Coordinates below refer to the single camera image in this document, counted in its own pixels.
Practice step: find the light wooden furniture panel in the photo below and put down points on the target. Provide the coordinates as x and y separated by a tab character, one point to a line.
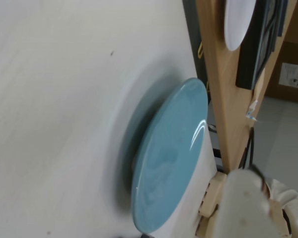
221	86

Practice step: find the brown cardboard box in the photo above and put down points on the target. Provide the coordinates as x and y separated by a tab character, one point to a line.
295	37

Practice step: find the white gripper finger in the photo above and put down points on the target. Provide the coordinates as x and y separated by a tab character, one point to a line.
241	210

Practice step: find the cream white cloth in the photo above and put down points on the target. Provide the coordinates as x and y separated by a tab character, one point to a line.
293	205

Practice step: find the white round disc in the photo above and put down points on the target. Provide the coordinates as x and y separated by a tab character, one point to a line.
238	22

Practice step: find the white paper label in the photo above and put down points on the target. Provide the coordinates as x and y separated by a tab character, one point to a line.
294	75

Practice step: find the blue round dish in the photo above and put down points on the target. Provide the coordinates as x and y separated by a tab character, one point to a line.
169	153

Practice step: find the blue white tape scrap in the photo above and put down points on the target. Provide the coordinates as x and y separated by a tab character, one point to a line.
252	109

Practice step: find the light wooden slatted block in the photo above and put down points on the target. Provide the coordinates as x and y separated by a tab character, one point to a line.
211	196

